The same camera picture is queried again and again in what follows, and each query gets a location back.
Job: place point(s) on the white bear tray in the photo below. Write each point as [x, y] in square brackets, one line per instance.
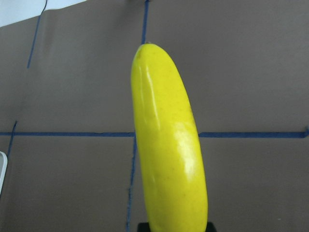
[3, 167]

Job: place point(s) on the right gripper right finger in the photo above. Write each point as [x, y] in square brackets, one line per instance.
[210, 227]

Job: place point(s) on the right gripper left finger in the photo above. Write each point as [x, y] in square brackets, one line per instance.
[143, 227]

